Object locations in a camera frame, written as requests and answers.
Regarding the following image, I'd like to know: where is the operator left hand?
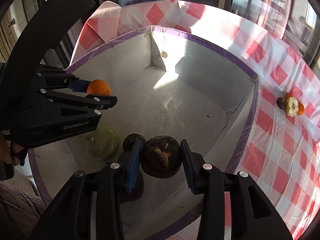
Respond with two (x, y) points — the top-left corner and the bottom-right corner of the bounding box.
(0, 134), (25, 166)

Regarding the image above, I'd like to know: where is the dark purple round fruit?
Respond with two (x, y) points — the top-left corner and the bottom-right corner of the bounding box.
(139, 135), (182, 179)

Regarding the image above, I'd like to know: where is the small orange tangerine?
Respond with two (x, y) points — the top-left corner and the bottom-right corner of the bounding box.
(87, 80), (111, 96)
(297, 102), (305, 115)

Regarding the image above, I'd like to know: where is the green apple half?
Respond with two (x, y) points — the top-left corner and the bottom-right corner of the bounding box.
(88, 126), (120, 162)

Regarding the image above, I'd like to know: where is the purple cardboard box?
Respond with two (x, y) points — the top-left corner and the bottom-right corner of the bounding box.
(29, 26), (260, 239)

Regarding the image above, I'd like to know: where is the small dark wrinkled fruit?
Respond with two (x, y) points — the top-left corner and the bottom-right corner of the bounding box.
(276, 97), (286, 110)
(123, 133), (146, 154)

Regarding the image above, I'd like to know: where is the apple half facing up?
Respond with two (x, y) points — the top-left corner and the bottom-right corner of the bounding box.
(285, 96), (299, 118)

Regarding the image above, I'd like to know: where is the red white checkered tablecloth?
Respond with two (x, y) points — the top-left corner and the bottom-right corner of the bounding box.
(72, 0), (319, 239)

